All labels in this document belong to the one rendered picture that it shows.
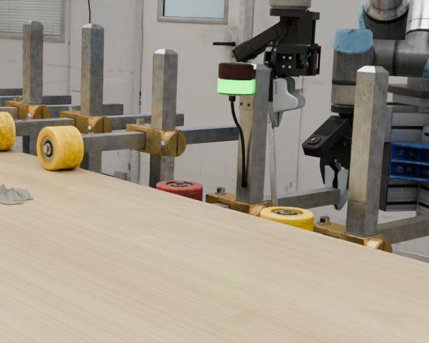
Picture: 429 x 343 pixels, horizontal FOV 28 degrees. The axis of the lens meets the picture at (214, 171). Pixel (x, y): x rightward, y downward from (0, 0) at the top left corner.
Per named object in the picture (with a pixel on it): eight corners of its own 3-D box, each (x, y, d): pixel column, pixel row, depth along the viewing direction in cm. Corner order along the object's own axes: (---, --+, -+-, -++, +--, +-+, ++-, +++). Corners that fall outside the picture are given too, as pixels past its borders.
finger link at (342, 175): (363, 209, 176) (367, 165, 174) (345, 213, 172) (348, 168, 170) (352, 207, 178) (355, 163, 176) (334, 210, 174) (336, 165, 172)
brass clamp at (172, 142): (146, 146, 177) (147, 122, 176) (188, 156, 168) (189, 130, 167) (122, 148, 173) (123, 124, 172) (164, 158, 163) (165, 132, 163)
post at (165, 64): (159, 284, 176) (167, 48, 168) (169, 288, 173) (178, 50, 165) (146, 286, 174) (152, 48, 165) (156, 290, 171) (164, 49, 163)
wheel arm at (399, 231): (432, 232, 157) (434, 209, 157) (448, 236, 155) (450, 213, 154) (266, 270, 128) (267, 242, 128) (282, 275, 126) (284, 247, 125)
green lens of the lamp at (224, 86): (235, 90, 149) (236, 77, 149) (259, 93, 145) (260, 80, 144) (210, 90, 145) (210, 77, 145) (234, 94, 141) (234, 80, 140)
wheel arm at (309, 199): (327, 205, 175) (328, 184, 174) (340, 207, 173) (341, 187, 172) (160, 232, 146) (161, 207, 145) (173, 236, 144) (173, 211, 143)
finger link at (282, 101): (293, 131, 152) (296, 78, 150) (263, 127, 154) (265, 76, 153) (299, 129, 154) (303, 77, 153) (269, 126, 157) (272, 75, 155)
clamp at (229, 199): (224, 217, 160) (225, 190, 160) (276, 232, 151) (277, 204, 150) (201, 220, 157) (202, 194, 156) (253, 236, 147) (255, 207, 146)
